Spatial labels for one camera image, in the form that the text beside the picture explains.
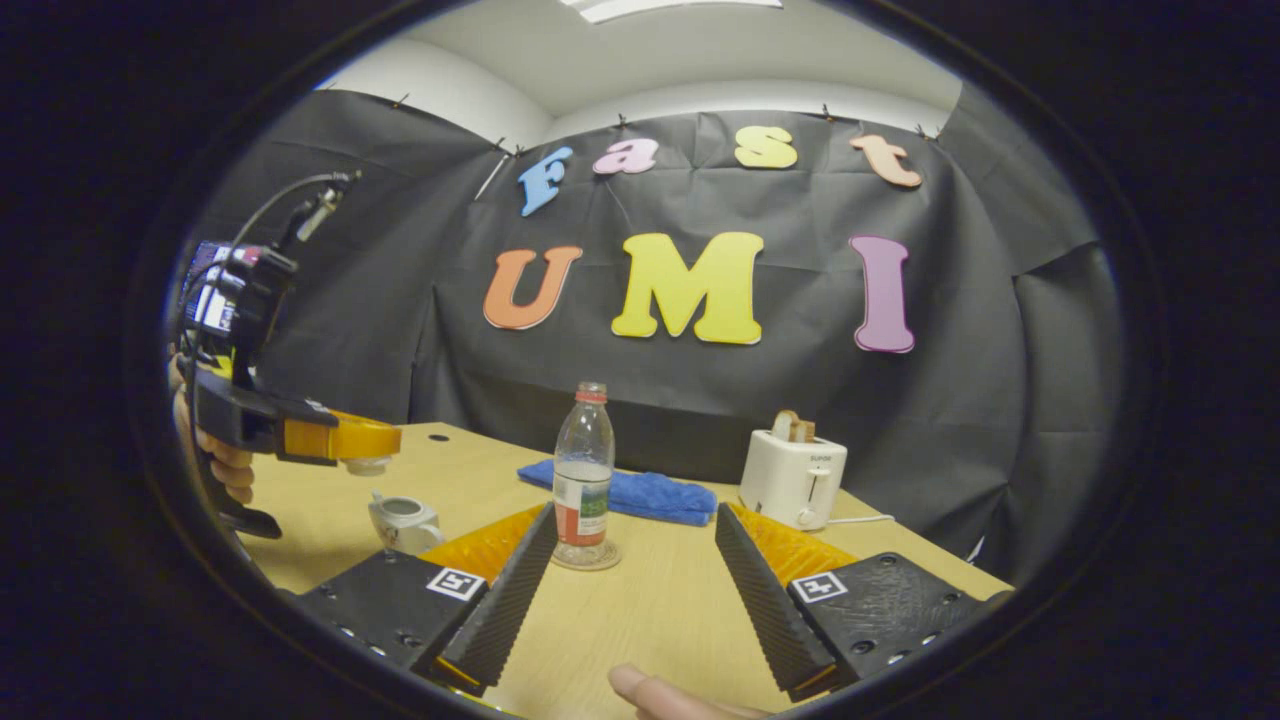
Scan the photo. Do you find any white toaster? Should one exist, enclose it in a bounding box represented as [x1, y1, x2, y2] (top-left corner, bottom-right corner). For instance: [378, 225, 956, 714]
[739, 429, 849, 533]

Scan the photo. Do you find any white floral teacup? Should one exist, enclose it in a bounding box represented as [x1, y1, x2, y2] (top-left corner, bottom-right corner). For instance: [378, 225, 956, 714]
[367, 492, 446, 556]

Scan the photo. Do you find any blue towel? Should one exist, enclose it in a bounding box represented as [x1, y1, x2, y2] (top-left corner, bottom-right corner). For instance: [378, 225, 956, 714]
[517, 459, 719, 528]

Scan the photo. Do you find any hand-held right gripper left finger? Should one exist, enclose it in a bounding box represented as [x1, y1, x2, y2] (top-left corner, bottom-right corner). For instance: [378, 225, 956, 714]
[295, 502, 559, 698]

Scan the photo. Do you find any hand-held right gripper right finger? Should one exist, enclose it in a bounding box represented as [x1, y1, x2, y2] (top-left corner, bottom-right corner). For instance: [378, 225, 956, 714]
[714, 503, 1016, 703]

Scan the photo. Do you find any clear plastic water bottle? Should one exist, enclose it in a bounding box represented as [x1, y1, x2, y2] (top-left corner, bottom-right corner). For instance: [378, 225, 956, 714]
[552, 381, 616, 561]

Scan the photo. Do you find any ceiling light panel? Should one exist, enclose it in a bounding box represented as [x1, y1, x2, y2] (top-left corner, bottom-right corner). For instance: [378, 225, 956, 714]
[558, 0, 786, 25]

